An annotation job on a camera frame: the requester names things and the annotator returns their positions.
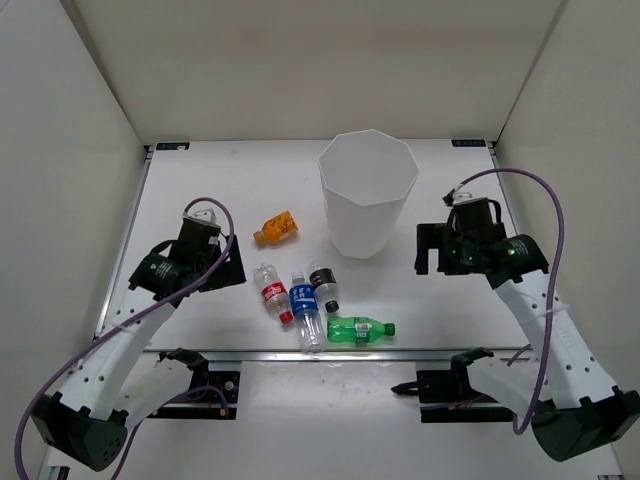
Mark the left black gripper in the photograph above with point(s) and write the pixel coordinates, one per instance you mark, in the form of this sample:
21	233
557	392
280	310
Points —
230	272

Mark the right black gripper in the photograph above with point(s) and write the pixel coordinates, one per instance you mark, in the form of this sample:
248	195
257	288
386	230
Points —
432	236

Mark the clear bottle red label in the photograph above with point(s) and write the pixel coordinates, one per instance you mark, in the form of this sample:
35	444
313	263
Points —
273	293

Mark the green plastic bottle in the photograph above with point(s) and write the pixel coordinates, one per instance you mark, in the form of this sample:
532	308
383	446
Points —
358	330

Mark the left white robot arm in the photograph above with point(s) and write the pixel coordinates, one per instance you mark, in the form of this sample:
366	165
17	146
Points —
91	415

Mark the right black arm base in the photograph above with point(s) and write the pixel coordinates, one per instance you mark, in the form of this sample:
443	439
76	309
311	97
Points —
446	396

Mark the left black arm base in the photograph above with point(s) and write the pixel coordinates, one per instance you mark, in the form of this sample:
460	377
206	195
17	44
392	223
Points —
212	393

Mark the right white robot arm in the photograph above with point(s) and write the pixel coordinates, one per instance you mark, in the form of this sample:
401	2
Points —
580	407

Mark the white octagonal bin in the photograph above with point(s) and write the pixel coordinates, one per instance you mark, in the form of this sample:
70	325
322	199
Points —
366	178

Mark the orange juice bottle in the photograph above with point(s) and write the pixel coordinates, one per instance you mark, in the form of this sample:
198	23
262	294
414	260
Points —
276	230

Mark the clear bottle black label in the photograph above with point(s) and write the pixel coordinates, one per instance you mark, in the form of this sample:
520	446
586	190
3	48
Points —
324	284

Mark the right table logo sticker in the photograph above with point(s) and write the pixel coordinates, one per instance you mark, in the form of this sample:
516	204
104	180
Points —
468	143

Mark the table logo sticker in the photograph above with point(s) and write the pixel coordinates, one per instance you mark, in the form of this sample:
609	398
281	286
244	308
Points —
172	146
468	143

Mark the clear bottle blue label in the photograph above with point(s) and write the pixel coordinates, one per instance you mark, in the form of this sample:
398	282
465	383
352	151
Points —
306	314

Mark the left table logo sticker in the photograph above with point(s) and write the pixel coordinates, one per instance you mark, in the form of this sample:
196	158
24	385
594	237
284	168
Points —
172	146

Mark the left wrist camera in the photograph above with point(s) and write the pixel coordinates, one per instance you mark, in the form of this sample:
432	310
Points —
205	216

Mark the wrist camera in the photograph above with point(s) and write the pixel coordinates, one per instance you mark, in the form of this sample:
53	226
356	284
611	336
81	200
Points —
205	216
456	195

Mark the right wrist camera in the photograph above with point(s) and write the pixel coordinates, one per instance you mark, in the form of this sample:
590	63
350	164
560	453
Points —
456	195

